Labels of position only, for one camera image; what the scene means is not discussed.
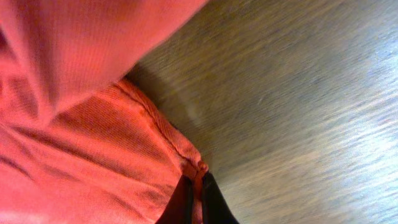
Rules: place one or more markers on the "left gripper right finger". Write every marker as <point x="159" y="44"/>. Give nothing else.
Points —
<point x="215" y="210"/>

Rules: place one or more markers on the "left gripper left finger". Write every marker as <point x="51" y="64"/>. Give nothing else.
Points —
<point x="180" y="206"/>

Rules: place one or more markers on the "red soccer t-shirt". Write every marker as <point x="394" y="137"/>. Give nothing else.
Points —
<point x="79" y="142"/>

